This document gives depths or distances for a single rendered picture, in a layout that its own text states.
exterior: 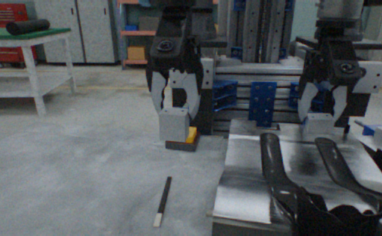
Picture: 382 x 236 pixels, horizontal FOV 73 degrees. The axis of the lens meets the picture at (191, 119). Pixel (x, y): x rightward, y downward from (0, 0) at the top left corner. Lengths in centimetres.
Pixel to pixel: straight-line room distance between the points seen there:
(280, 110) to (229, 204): 74
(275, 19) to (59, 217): 90
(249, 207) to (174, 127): 23
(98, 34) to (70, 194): 536
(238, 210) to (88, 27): 571
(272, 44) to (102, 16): 496
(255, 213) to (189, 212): 21
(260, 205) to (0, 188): 52
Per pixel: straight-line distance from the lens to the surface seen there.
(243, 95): 96
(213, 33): 95
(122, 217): 50
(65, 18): 608
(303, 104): 61
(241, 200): 31
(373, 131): 76
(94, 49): 592
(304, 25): 614
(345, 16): 58
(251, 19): 103
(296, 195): 36
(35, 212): 57
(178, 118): 47
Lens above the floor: 113
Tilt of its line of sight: 23 degrees down
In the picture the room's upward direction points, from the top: straight up
